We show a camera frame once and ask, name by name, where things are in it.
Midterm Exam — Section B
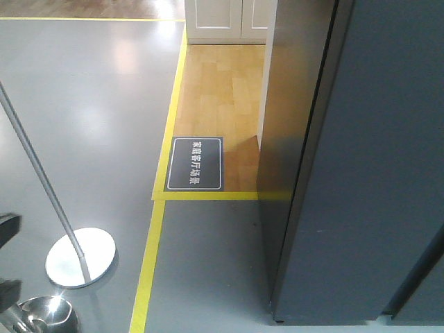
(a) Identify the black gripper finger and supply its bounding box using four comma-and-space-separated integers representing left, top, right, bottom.
0, 213, 22, 248
1, 280, 21, 311

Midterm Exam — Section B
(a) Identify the fridge door with shelves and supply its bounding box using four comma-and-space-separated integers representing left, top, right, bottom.
270, 1, 443, 325

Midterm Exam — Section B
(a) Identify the dark floor sign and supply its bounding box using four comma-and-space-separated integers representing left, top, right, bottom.
164, 136, 224, 191

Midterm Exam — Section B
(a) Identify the white cabinet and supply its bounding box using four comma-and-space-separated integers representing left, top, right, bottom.
185, 0, 277, 45

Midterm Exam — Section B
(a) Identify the chrome stanchion post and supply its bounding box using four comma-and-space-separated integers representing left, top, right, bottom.
1, 296, 80, 332

